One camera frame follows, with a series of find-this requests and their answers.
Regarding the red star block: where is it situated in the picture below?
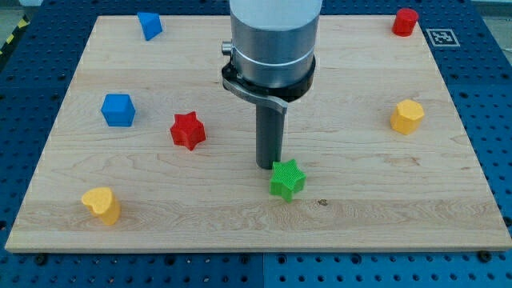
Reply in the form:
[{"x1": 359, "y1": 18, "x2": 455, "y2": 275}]
[{"x1": 170, "y1": 111, "x2": 206, "y2": 150}]

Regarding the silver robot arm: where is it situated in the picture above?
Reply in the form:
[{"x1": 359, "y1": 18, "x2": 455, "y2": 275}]
[{"x1": 222, "y1": 0, "x2": 322, "y2": 114}]

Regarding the green star block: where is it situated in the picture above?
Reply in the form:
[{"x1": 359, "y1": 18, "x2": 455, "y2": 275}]
[{"x1": 270, "y1": 159, "x2": 306, "y2": 202}]

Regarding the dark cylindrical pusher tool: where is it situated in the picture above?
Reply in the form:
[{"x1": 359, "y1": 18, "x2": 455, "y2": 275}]
[{"x1": 256, "y1": 106, "x2": 285, "y2": 170}]

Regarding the wooden board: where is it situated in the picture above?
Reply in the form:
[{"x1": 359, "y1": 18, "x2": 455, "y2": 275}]
[{"x1": 6, "y1": 15, "x2": 511, "y2": 254}]

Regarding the blue cube block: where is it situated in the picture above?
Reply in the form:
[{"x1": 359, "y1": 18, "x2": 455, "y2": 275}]
[{"x1": 101, "y1": 94, "x2": 136, "y2": 127}]

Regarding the yellow hexagon block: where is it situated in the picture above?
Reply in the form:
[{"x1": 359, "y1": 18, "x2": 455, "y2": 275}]
[{"x1": 390, "y1": 99, "x2": 425, "y2": 135}]

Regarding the blue triangular block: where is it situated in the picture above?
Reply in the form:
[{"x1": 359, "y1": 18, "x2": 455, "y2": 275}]
[{"x1": 137, "y1": 12, "x2": 163, "y2": 41}]

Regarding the yellow heart block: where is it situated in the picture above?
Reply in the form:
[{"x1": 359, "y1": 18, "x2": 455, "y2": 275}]
[{"x1": 81, "y1": 186, "x2": 121, "y2": 226}]

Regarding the red cylinder block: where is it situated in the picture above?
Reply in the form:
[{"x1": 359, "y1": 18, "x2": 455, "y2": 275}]
[{"x1": 391, "y1": 8, "x2": 419, "y2": 37}]

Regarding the white fiducial marker tag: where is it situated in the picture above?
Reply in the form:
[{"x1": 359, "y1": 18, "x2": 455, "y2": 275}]
[{"x1": 426, "y1": 28, "x2": 460, "y2": 47}]

